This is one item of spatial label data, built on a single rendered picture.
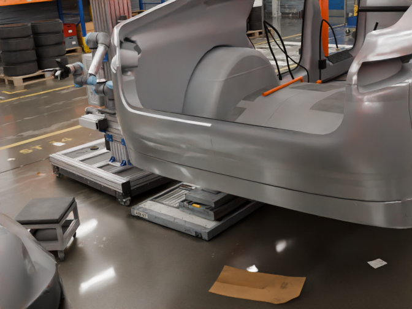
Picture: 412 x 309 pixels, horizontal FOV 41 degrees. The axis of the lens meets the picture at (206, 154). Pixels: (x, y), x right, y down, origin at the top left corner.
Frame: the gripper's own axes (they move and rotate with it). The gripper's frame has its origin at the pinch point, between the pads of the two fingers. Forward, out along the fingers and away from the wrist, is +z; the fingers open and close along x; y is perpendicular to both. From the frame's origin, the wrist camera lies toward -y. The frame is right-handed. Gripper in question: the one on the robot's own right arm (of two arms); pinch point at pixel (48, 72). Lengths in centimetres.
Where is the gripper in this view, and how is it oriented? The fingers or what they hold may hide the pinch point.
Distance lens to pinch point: 439.6
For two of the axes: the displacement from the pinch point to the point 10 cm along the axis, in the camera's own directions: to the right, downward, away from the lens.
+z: -5.3, 3.2, -7.9
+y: -0.4, 9.2, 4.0
